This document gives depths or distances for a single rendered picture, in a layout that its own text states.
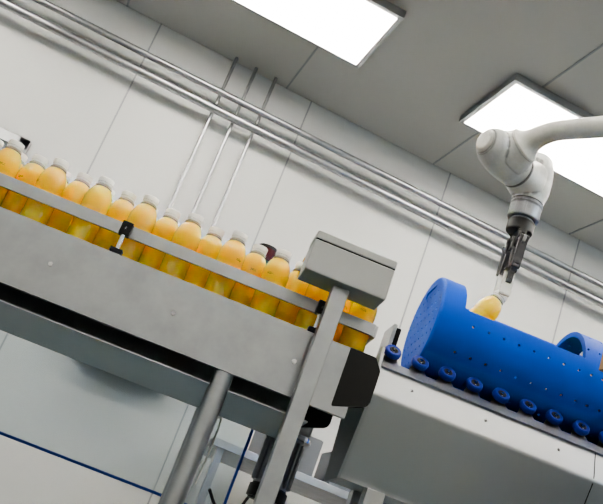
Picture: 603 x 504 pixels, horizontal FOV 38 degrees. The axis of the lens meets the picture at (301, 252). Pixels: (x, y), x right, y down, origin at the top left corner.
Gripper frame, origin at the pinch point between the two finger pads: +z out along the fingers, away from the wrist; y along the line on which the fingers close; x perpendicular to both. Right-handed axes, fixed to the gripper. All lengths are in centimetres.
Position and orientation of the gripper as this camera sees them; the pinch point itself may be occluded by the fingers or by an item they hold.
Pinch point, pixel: (503, 286)
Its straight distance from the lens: 243.7
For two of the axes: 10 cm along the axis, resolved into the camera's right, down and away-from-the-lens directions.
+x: -9.3, -3.7, -0.6
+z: -3.3, 8.8, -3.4
